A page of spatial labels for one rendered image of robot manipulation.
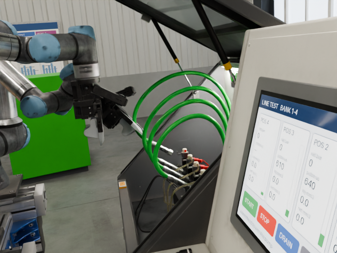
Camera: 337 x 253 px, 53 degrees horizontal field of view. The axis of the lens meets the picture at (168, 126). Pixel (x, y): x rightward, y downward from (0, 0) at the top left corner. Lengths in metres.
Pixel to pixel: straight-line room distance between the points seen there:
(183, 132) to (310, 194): 1.07
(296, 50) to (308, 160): 0.21
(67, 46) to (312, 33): 0.63
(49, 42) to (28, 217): 0.79
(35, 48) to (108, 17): 6.82
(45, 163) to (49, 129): 0.44
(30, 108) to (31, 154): 3.36
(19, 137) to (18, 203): 0.27
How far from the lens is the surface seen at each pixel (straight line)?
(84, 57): 1.04
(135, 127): 1.19
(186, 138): 1.60
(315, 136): 0.58
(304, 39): 0.66
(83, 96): 1.07
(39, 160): 4.57
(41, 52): 0.96
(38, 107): 1.19
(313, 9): 6.81
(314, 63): 0.62
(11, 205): 1.50
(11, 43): 1.05
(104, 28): 7.71
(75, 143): 4.57
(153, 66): 7.88
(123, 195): 1.43
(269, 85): 0.73
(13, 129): 1.53
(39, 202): 1.49
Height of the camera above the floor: 1.52
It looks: 13 degrees down
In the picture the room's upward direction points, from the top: 5 degrees counter-clockwise
